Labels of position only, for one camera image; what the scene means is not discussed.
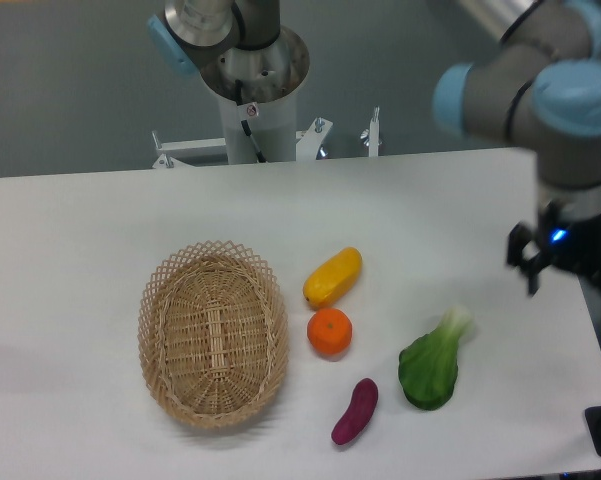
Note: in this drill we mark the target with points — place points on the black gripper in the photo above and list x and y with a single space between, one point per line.
571 245

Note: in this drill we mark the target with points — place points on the green leafy vegetable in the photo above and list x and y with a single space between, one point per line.
428 368

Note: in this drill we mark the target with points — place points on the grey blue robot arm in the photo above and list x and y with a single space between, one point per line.
542 93

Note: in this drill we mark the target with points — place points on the yellow mango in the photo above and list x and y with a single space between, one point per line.
333 279

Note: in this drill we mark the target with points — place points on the orange tangerine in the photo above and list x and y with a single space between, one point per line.
329 331

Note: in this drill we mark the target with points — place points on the purple sweet potato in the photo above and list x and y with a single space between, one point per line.
363 403

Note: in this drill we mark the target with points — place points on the woven wicker basket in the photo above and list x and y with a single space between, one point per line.
213 335

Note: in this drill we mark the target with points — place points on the white metal base frame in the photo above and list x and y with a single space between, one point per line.
309 145

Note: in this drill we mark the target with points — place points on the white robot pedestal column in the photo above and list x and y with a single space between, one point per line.
256 92

